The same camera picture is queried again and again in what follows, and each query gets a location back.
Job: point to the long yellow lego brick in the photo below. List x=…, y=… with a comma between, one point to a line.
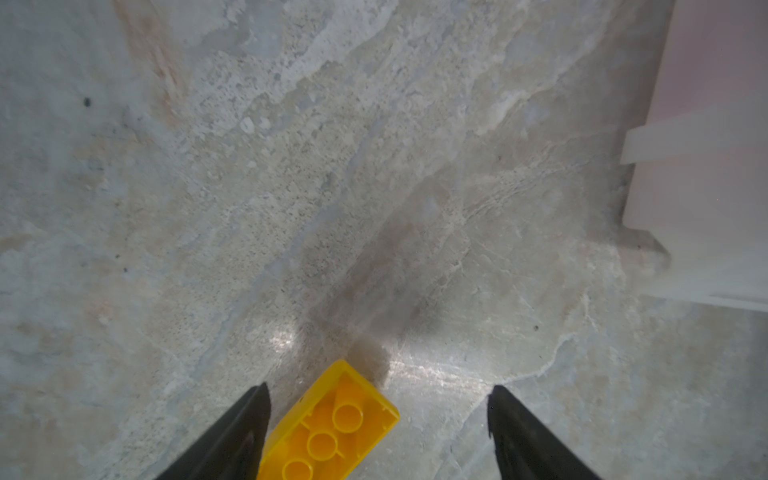
x=339, y=420

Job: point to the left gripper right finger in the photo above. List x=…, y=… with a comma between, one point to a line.
x=525, y=448

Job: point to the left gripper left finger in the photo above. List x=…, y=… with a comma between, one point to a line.
x=232, y=447

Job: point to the white three-compartment bin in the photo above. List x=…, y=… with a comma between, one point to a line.
x=699, y=184

